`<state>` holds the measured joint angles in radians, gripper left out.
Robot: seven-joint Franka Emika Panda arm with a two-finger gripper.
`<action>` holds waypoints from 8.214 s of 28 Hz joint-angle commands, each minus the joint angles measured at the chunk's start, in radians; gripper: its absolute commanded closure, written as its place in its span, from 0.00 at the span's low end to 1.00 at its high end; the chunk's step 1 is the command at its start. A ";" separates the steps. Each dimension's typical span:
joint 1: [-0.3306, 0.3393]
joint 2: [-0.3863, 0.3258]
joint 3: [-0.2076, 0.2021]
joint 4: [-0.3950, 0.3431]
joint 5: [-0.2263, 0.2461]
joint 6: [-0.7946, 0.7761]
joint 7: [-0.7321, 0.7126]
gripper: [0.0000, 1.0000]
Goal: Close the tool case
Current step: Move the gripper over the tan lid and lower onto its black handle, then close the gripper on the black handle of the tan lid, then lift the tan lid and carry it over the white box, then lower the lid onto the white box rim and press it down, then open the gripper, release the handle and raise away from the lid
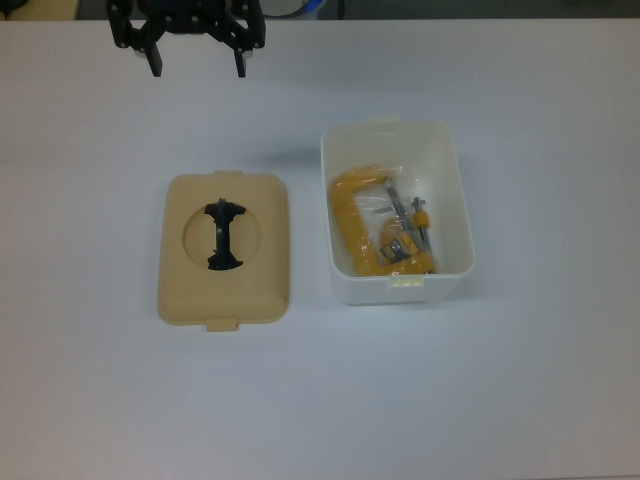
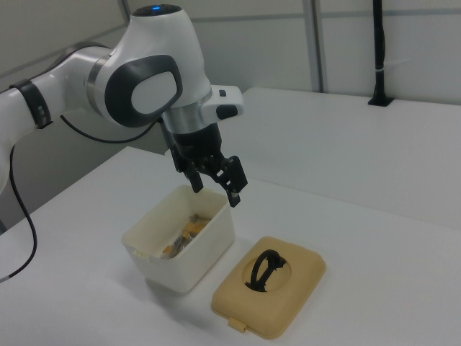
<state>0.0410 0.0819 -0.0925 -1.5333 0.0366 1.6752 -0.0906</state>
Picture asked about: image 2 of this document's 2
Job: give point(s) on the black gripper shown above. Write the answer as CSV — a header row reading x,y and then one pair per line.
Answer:
x,y
196,142

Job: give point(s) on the tan case lid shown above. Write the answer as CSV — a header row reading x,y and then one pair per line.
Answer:
x,y
288,299

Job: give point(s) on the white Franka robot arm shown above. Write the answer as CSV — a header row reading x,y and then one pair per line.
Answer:
x,y
155,43

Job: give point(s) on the yellow tool piece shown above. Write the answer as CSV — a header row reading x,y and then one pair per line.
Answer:
x,y
169,251
196,227

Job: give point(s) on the white plastic tool case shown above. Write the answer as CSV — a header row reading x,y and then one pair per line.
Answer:
x,y
201,252

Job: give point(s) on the black pole with base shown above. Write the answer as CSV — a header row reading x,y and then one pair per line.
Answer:
x,y
379,54

